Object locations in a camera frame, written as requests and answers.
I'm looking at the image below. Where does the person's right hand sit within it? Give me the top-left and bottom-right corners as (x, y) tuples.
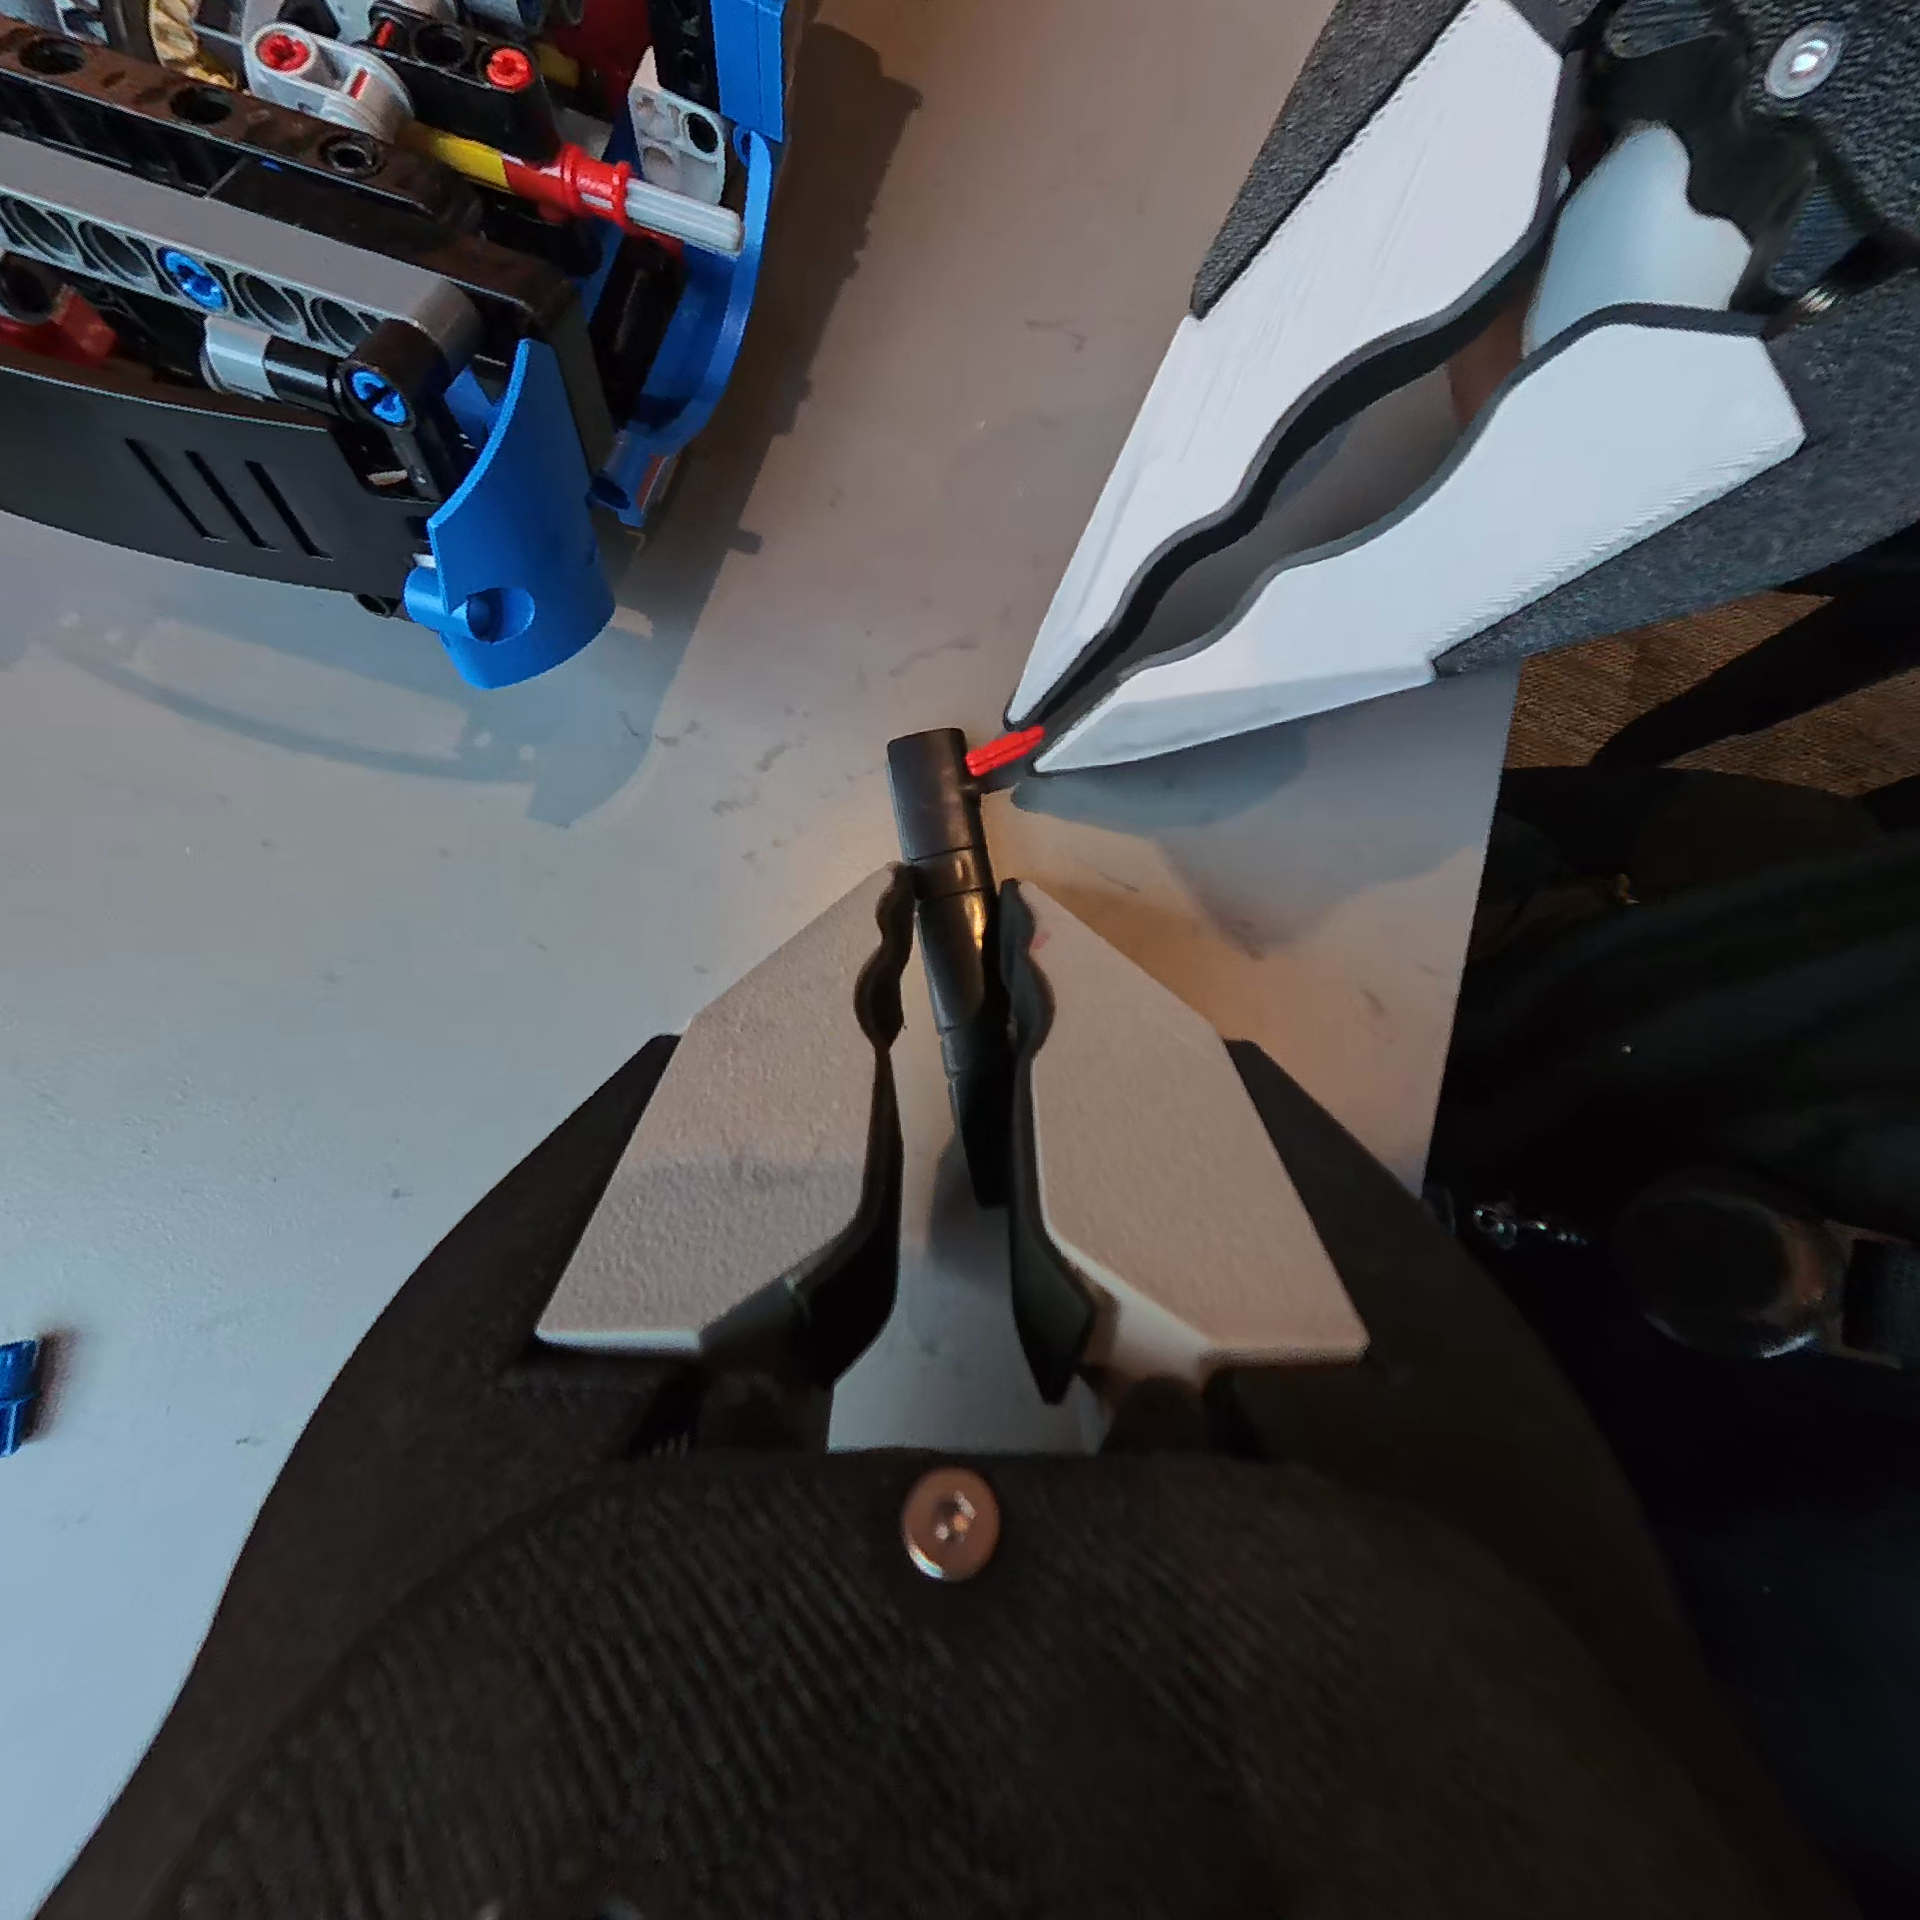
(1440, 293), (1535, 432)

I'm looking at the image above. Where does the long black toy connector assembly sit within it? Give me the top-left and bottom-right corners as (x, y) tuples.
(885, 728), (1009, 1209)

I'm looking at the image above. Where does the person's lap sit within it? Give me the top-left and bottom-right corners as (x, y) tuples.
(1423, 765), (1920, 1920)

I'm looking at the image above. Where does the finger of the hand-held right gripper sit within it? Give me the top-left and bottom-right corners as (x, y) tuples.
(1030, 307), (1808, 778)
(1006, 0), (1576, 730)

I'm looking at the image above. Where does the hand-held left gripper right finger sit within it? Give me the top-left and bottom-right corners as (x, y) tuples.
(997, 881), (1372, 1408)

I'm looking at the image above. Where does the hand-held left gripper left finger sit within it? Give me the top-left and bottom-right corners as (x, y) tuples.
(534, 872), (920, 1395)

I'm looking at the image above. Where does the partly built toy car model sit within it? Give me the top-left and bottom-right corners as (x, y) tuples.
(0, 0), (788, 693)

